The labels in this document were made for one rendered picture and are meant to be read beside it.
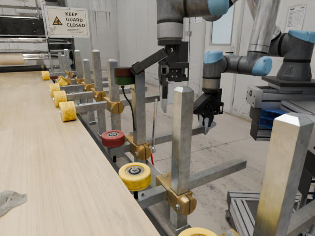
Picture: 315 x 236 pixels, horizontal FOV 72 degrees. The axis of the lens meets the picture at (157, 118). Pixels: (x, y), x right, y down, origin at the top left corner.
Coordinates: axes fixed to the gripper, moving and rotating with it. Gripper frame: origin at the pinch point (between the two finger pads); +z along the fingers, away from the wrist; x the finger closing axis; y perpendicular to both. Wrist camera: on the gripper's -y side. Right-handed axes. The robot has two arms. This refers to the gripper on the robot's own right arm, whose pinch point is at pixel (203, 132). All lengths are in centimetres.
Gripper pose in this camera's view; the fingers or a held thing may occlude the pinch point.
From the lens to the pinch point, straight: 101.1
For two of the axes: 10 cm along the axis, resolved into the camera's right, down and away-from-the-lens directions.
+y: 8.7, -1.6, 4.7
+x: -5.0, -2.8, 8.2
